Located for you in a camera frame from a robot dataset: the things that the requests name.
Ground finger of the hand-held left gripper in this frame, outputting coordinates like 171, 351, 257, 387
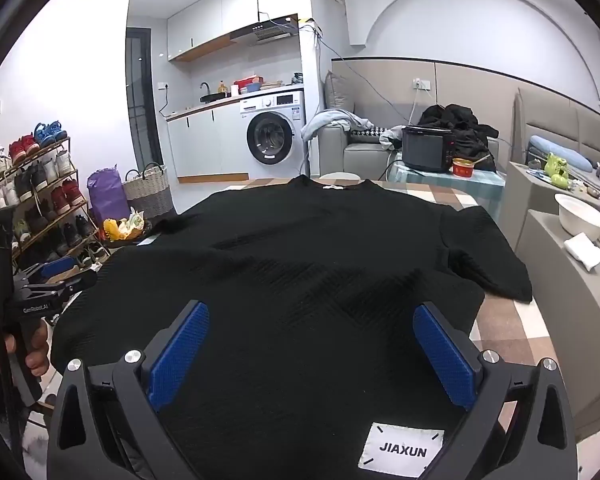
15, 271, 99, 307
14, 256, 81, 286

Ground grey upholstered headboard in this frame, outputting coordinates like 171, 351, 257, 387
512, 87, 600, 171

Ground grey sofa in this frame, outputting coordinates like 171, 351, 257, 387
320, 72, 406, 181

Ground checked plaid blanket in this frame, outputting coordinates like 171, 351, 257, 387
45, 177, 576, 456

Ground person's left hand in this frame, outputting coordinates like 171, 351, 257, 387
0, 317, 52, 378

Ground dark glass door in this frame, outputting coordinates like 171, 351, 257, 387
126, 27, 165, 173

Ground white bowl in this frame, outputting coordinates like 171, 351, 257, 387
554, 193, 600, 241

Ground teal covered side table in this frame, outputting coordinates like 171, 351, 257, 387
386, 160, 506, 221

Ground grey sofa cushion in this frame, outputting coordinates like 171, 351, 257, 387
325, 71, 356, 113

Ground white folded cloth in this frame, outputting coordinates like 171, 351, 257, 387
564, 232, 600, 272

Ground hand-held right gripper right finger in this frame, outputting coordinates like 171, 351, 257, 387
412, 301, 581, 480

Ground pile of black clothes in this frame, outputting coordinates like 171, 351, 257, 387
417, 103, 501, 173

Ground black knit sweater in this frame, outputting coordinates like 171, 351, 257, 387
50, 175, 533, 480

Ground grey upholstered ottoman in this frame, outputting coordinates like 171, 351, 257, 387
515, 210, 600, 441
500, 162, 600, 251

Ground light grey garment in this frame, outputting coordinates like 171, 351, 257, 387
301, 109, 376, 143

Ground white kitchen base cabinet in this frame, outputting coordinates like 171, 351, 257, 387
166, 100, 246, 184

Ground purple bag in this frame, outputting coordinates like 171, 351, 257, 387
86, 165, 131, 226

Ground shoe rack with shoes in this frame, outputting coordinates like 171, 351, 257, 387
0, 120, 111, 268

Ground steel range hood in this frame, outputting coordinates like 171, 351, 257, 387
230, 14, 301, 47

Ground white wall cabinets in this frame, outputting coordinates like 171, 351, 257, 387
166, 0, 296, 62

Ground thin blue cable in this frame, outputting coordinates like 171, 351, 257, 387
300, 22, 412, 128

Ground green toy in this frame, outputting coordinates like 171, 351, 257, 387
544, 152, 571, 190

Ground pile of crumpled wrappers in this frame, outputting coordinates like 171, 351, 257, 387
102, 207, 146, 242

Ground white grey garment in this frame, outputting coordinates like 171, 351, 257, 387
380, 127, 406, 150

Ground woven laundry basket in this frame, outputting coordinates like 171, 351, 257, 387
123, 162, 175, 218

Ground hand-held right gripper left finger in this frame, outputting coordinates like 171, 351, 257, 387
45, 300, 211, 480

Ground blue bolster pillow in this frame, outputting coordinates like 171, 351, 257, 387
527, 135, 593, 173

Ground houndstooth pillow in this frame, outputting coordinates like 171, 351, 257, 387
350, 127, 388, 145

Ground metal shoe rack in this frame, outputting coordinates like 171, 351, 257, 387
0, 135, 111, 271

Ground white washing machine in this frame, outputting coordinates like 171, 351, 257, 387
238, 91, 307, 179

